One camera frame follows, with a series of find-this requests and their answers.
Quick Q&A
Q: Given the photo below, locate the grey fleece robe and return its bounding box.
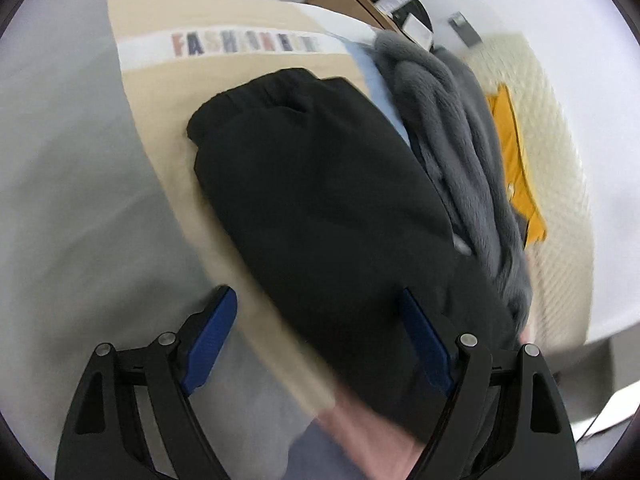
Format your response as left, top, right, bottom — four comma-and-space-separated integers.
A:
372, 30, 536, 333

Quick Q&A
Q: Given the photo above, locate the white card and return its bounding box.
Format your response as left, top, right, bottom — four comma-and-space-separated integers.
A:
402, 15, 431, 46

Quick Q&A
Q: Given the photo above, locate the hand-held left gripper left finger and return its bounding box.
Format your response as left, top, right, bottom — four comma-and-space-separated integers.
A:
54, 285, 238, 480

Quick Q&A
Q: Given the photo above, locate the black padded jacket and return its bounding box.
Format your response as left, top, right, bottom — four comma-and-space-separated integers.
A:
186, 67, 518, 446

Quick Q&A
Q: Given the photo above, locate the yellow pillow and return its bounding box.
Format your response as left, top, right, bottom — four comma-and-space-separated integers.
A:
486, 82, 548, 246

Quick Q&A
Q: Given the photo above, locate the checkered duvet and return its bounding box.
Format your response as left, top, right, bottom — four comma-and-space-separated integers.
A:
0, 0, 416, 466

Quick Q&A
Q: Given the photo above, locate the black bag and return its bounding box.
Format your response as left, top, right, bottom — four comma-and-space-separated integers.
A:
354, 0, 433, 51

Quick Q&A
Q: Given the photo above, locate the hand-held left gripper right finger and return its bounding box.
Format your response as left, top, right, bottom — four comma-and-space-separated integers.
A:
400, 287, 583, 480

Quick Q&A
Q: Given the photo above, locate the grey wall switch panel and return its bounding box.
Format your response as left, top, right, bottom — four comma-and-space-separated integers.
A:
449, 11, 481, 47

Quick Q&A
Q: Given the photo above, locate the cream quilted headboard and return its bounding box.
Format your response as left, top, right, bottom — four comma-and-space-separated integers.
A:
467, 32, 608, 348

